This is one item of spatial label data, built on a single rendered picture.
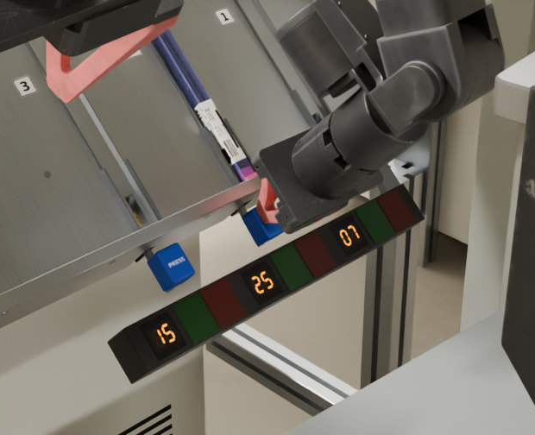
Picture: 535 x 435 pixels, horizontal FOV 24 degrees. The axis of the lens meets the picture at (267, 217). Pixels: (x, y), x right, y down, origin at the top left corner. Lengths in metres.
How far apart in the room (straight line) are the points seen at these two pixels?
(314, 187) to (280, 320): 1.21
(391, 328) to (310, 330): 0.81
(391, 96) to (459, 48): 0.06
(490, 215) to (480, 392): 0.54
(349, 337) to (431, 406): 1.11
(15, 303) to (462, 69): 0.36
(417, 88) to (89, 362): 0.74
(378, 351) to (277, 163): 0.45
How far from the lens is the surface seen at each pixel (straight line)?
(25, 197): 0.99
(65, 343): 1.46
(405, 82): 0.86
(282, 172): 0.97
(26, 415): 1.47
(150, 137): 1.06
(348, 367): 2.07
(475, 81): 0.87
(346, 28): 0.91
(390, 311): 1.34
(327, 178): 0.96
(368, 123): 0.91
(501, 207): 1.54
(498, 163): 1.52
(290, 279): 1.08
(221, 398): 2.00
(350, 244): 1.13
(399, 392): 1.04
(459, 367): 1.08
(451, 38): 0.85
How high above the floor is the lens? 1.24
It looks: 30 degrees down
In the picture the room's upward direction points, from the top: straight up
